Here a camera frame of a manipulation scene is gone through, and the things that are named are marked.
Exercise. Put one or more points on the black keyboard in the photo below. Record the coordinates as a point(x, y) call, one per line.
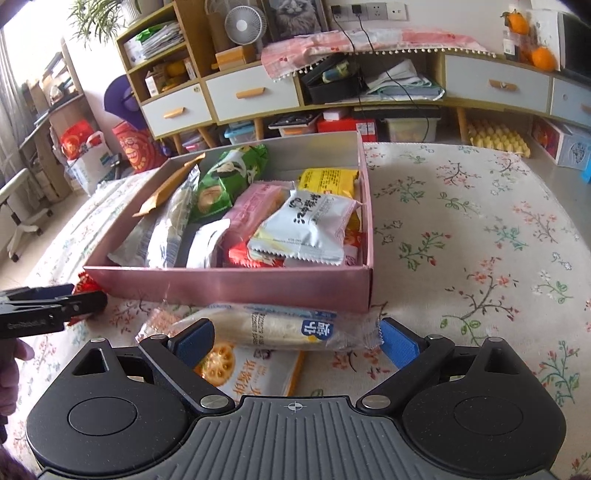
point(293, 121)

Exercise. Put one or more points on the red cardboard box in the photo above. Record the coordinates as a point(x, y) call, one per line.
point(341, 128)

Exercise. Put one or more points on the white cabinet drawer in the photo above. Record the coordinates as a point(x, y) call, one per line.
point(572, 101)
point(498, 83)
point(178, 110)
point(251, 92)

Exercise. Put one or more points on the stack of papers and bags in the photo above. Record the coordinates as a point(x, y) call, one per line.
point(157, 41)

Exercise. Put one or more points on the round red gift bag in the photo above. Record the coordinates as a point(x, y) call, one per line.
point(138, 147)

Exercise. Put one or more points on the framed cat picture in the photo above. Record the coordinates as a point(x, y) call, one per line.
point(295, 16)

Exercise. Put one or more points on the blue plastic stool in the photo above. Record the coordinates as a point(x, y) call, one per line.
point(587, 171)

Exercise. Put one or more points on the large white cracker bag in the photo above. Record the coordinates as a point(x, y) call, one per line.
point(268, 369)

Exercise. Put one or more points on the yellow snack packet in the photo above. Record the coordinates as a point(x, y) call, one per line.
point(328, 182)

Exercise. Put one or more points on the silver clear snack packet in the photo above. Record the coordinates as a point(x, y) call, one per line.
point(161, 230)

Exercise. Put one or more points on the white wall sockets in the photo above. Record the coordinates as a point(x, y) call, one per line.
point(392, 11)

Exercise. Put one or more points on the green potted plant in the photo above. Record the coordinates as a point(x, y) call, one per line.
point(92, 18)

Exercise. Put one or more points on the white packet black print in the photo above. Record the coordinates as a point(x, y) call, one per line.
point(304, 230)

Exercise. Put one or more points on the person's left hand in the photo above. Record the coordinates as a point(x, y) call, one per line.
point(11, 383)

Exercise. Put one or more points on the clear plastic bin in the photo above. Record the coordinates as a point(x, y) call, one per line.
point(408, 131)

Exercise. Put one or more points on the white printed carton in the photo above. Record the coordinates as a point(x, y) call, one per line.
point(572, 147)

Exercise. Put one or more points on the white office chair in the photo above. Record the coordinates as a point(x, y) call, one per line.
point(23, 226)

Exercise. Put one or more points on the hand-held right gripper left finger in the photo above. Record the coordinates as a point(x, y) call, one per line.
point(196, 344)

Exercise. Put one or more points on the small red snack packet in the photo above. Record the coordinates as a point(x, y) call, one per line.
point(87, 281)

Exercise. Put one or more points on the pink wafer packet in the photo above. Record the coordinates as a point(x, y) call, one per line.
point(251, 207)

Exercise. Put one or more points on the dark red fuzzy clothing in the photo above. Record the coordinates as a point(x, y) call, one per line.
point(16, 464)

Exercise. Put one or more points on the small white fan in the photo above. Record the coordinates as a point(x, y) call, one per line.
point(244, 23)

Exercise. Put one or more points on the side shelf unit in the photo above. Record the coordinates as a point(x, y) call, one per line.
point(51, 120)

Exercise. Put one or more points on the purple hat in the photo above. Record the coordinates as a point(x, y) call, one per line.
point(115, 99)

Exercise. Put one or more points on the small red bag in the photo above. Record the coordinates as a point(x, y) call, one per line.
point(76, 141)

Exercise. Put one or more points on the orange-brown snack packet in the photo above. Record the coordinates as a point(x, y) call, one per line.
point(171, 184)

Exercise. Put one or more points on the wooden cabinet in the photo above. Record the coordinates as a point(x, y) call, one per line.
point(189, 37)

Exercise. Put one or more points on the small plain white packet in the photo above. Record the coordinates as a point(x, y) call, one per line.
point(205, 244)

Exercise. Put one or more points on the small pink-orange cracker packet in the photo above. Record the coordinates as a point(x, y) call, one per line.
point(154, 323)

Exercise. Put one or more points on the pink tasselled cloth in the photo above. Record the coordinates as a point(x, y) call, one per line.
point(369, 39)

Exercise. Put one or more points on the black storage box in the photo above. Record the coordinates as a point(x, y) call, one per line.
point(332, 90)

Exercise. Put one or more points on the pink cardboard box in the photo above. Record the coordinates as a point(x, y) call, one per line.
point(231, 288)

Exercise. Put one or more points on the small wooden box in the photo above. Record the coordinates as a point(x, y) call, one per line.
point(235, 57)

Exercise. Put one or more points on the red zigzag-edge snack packet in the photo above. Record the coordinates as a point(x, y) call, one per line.
point(244, 256)

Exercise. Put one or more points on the black television screen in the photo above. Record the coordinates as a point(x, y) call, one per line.
point(577, 46)

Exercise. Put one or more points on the long white blue-label packet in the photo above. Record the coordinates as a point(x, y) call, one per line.
point(268, 325)

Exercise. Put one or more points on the green snack packet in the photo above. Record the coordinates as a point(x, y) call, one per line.
point(231, 175)

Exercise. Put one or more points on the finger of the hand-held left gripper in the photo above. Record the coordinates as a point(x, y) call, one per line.
point(87, 307)
point(55, 290)

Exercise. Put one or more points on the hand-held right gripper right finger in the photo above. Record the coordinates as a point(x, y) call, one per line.
point(397, 344)

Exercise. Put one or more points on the yellow egg tray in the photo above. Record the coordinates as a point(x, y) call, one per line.
point(498, 138)

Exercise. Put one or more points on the blue-lid plastic bin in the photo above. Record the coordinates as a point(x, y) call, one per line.
point(240, 136)

